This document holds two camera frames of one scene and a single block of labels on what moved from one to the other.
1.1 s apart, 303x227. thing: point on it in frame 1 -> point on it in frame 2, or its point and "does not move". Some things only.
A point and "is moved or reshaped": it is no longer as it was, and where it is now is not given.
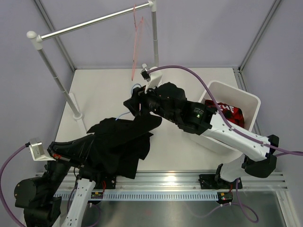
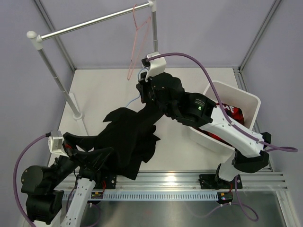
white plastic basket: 220,92 does not move
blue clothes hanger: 131,94 is moved or reshaped
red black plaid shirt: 231,113 does not move
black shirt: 118,144 is moved or reshaped
